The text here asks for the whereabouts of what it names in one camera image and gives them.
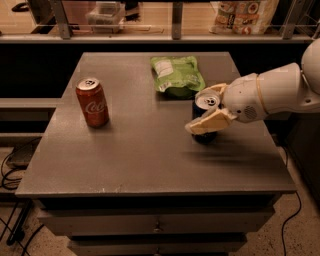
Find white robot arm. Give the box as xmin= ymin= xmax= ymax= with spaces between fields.
xmin=185 ymin=39 xmax=320 ymax=135

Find black cables on left floor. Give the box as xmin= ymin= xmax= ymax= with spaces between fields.
xmin=0 ymin=137 xmax=45 ymax=256

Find printed snack bag on shelf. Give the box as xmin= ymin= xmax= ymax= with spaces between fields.
xmin=209 ymin=0 xmax=279 ymax=35

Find red coca-cola can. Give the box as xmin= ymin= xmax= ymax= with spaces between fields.
xmin=76 ymin=77 xmax=109 ymax=128

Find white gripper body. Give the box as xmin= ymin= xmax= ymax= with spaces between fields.
xmin=222 ymin=73 xmax=267 ymax=123

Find clear plastic container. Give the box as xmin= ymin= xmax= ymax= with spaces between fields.
xmin=85 ymin=1 xmax=124 ymax=33

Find blue pepsi can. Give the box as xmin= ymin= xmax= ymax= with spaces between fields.
xmin=192 ymin=91 xmax=220 ymax=145

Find metal shelf rail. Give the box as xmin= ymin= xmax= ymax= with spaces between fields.
xmin=0 ymin=0 xmax=320 ymax=44

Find grey power adapter box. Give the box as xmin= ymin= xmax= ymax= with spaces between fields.
xmin=6 ymin=144 xmax=37 ymax=169

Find black cable on right floor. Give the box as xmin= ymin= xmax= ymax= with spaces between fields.
xmin=280 ymin=191 xmax=303 ymax=256

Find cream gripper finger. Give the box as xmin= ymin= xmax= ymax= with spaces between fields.
xmin=196 ymin=83 xmax=227 ymax=100
xmin=185 ymin=108 xmax=237 ymax=135

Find green chip bag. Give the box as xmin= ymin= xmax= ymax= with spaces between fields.
xmin=150 ymin=56 xmax=205 ymax=99

